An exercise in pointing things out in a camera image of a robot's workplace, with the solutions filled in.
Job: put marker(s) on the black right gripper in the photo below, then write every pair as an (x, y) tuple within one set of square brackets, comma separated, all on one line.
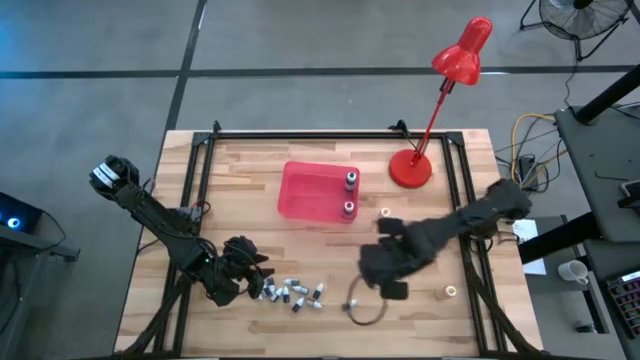
[(392, 257)]

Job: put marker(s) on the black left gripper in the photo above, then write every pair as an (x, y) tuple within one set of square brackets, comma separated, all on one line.
[(242, 257)]

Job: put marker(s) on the small green dropper bottle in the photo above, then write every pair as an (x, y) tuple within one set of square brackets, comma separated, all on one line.
[(318, 291)]

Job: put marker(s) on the small purple dropper bottle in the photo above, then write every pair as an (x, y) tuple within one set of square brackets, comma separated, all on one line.
[(351, 304)]

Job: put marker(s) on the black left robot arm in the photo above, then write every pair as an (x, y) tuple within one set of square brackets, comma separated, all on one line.
[(150, 212)]

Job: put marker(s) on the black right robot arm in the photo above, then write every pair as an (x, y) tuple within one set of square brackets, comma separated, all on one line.
[(475, 215)]

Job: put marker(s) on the red desk lamp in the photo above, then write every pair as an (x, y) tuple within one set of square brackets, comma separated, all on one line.
[(410, 170)]

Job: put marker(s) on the pink translucent plastic bin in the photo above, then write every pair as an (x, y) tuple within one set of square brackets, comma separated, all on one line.
[(310, 192)]

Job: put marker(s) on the white paper sheet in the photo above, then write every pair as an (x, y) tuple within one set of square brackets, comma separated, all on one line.
[(527, 230)]

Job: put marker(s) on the black power strip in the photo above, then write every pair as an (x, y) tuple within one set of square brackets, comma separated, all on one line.
[(526, 164)]

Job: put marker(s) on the white mug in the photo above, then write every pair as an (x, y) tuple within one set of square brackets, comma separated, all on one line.
[(571, 271)]

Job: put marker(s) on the dark grey side desk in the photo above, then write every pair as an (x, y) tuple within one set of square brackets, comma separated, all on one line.
[(600, 165)]

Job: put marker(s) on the black equipment stand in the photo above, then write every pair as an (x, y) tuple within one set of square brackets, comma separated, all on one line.
[(30, 245)]

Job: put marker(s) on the computer keyboard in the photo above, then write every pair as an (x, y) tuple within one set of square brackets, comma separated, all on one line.
[(627, 300)]

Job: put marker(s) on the black device with blue light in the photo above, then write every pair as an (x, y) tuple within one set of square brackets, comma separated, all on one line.
[(20, 212)]

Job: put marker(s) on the black pole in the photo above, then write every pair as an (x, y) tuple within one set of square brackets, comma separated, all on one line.
[(607, 95)]

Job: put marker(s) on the black floor fan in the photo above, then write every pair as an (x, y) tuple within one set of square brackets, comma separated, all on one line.
[(565, 22)]

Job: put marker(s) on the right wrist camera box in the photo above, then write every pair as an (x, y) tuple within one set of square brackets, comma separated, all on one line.
[(395, 290)]

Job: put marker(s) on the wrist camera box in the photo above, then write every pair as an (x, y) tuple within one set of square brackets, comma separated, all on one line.
[(222, 292), (395, 290)]

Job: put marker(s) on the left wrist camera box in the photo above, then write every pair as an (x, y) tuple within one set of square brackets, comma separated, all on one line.
[(222, 292)]

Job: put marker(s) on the black aluminium table frame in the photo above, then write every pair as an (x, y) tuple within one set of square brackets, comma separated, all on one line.
[(325, 135)]

